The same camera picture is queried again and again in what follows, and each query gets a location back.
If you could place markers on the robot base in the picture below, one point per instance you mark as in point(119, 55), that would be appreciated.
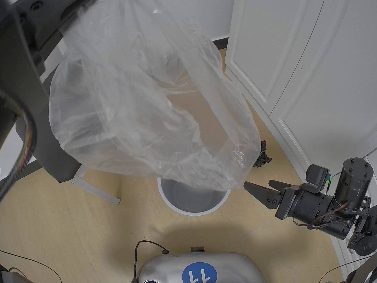
point(176, 267)

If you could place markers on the white trash bin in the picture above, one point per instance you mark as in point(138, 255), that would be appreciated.
point(191, 211)

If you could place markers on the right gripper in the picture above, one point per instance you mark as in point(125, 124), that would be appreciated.
point(303, 205)

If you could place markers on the white wardrobe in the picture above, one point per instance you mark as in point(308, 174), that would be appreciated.
point(309, 69)

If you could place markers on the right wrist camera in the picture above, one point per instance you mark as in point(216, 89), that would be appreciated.
point(316, 175)

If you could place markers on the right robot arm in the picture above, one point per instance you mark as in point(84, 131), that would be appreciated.
point(353, 181)

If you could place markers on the clear plastic bag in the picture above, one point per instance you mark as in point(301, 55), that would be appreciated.
point(132, 99)

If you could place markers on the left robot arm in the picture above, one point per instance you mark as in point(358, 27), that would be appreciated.
point(17, 54)

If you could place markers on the crumpled black plastic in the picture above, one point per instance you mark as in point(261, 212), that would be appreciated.
point(263, 159)

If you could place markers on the grey padded white chair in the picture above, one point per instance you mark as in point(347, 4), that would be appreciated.
point(53, 161)

